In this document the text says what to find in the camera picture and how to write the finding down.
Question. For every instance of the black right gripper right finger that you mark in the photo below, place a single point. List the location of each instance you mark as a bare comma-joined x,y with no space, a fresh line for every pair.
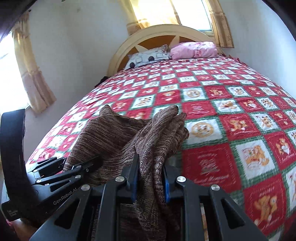
204,211

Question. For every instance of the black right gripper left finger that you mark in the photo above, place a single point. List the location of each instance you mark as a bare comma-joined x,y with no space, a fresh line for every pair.
92,213

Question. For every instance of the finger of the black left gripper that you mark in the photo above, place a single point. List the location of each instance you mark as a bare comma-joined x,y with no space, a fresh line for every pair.
77,173
46,168

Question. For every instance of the brown knitted sweater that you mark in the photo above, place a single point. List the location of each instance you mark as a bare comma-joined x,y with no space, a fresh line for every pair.
116,139

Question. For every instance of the yellow curtain left window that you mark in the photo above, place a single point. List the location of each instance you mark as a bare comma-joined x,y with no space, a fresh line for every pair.
39,94

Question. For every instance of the red patchwork teddy bedspread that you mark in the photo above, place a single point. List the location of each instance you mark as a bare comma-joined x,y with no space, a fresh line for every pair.
241,125

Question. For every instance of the grey patterned pillow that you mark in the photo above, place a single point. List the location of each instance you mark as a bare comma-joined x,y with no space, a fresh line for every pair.
146,57

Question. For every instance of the cream wooden headboard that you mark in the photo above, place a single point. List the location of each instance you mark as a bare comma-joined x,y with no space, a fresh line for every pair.
151,37

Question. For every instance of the pink pillow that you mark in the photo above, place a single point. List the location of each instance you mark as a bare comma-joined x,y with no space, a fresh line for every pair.
188,50

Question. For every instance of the yellow curtain behind headboard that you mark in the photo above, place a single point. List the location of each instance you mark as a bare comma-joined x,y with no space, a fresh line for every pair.
204,16

